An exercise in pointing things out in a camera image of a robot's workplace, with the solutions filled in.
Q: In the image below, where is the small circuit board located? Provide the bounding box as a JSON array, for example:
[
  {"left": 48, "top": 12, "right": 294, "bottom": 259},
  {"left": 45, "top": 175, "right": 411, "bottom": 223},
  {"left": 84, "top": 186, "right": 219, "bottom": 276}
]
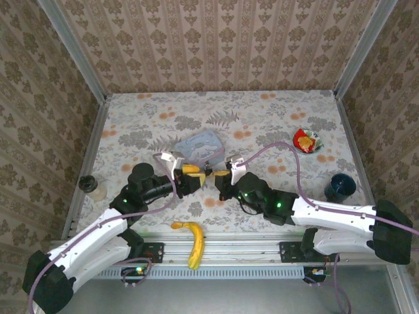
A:
[
  {"left": 302, "top": 266, "right": 330, "bottom": 284},
  {"left": 121, "top": 266, "right": 148, "bottom": 284}
]

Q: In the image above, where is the yellow banana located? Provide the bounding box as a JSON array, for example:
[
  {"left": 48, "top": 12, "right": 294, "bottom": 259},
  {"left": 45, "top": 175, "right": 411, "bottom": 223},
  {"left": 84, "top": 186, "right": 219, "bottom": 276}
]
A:
[{"left": 170, "top": 220, "right": 206, "bottom": 271}]

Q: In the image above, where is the glass jar with black lid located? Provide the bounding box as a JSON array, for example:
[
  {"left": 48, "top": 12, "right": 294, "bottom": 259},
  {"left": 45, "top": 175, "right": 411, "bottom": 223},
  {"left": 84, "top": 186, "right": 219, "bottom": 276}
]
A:
[{"left": 78, "top": 175, "right": 107, "bottom": 201}]

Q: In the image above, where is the aluminium table side rail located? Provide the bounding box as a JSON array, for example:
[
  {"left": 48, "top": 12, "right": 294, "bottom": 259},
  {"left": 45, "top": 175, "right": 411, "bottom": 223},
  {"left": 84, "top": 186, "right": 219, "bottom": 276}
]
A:
[
  {"left": 333, "top": 91, "right": 377, "bottom": 205},
  {"left": 61, "top": 94, "right": 113, "bottom": 240}
]

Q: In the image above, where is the thin purple base cable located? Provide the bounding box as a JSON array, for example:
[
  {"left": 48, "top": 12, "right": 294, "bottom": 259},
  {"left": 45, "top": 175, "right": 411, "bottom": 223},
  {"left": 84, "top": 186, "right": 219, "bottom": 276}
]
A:
[
  {"left": 121, "top": 257, "right": 153, "bottom": 289},
  {"left": 304, "top": 253, "right": 353, "bottom": 314}
]

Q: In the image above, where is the blue cartoon tin box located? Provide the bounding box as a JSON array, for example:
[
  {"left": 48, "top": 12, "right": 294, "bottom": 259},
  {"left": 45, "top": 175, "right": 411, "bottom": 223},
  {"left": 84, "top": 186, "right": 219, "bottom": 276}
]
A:
[{"left": 173, "top": 130, "right": 227, "bottom": 167}]

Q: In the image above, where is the small colourful dish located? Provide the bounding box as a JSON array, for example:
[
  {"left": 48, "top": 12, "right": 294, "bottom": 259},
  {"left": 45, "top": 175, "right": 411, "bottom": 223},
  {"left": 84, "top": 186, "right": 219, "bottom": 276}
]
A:
[{"left": 292, "top": 129, "right": 324, "bottom": 155}]

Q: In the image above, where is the grey slotted cable duct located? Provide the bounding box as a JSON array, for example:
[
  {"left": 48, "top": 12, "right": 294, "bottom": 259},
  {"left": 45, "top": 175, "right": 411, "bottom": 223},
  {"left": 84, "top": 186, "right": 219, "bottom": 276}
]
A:
[{"left": 94, "top": 263, "right": 309, "bottom": 280}]

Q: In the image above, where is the dark blue cup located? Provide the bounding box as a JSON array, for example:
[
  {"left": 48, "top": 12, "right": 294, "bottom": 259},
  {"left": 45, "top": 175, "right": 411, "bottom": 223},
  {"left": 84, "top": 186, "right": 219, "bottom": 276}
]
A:
[{"left": 323, "top": 173, "right": 357, "bottom": 204}]

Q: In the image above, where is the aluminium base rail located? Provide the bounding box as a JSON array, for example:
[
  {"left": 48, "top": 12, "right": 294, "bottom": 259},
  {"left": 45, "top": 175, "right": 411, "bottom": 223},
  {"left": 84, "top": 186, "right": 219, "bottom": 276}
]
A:
[{"left": 137, "top": 231, "right": 309, "bottom": 266}]

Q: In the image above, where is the aluminium frame post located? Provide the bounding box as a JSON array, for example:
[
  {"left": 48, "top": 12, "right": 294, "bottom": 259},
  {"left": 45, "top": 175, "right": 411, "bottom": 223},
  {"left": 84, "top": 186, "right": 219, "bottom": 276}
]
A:
[
  {"left": 333, "top": 0, "right": 399, "bottom": 99},
  {"left": 37, "top": 0, "right": 108, "bottom": 103}
]

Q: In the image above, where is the red yellow snack packet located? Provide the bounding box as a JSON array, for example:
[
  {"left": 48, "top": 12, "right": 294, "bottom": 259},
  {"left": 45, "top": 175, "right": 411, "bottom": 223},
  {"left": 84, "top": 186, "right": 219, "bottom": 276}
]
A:
[{"left": 293, "top": 128, "right": 317, "bottom": 153}]

